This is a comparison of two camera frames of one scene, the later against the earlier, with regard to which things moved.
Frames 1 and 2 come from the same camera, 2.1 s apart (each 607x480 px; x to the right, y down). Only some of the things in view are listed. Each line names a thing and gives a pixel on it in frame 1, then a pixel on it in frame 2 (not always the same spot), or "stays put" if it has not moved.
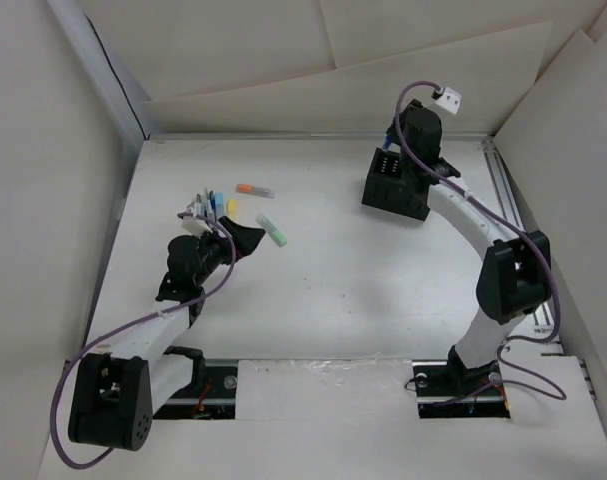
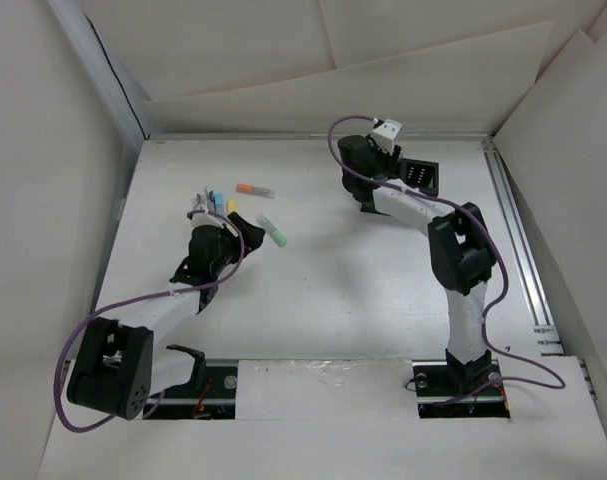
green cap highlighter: (277, 236) stays put
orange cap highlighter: (251, 189) stays put
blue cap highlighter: (219, 202) stays put
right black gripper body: (412, 105) to (382, 162)
